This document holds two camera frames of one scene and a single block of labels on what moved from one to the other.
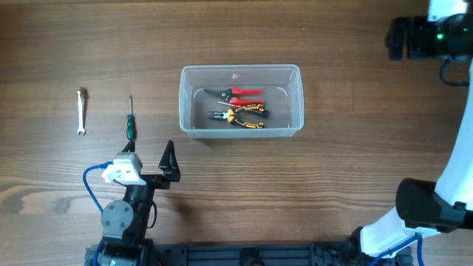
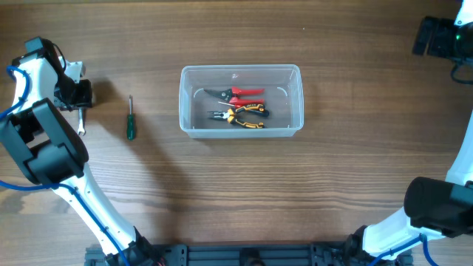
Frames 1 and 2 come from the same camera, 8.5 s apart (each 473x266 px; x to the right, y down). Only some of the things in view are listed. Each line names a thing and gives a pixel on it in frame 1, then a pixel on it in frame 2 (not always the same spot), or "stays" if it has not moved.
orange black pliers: [229, 114] stays
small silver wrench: [80, 131] stays
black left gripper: [168, 163] → [86, 98]
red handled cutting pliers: [229, 94] stays
